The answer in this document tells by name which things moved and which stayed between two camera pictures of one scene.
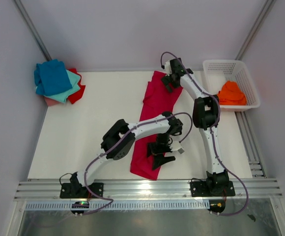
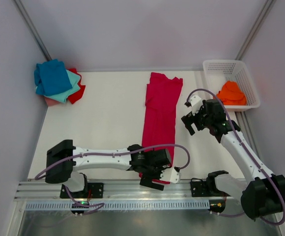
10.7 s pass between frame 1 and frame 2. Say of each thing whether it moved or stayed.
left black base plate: stayed
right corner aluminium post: stayed
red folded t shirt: stayed
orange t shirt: stayed
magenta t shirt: moved
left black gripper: moved
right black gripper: moved
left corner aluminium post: stayed
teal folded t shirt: stayed
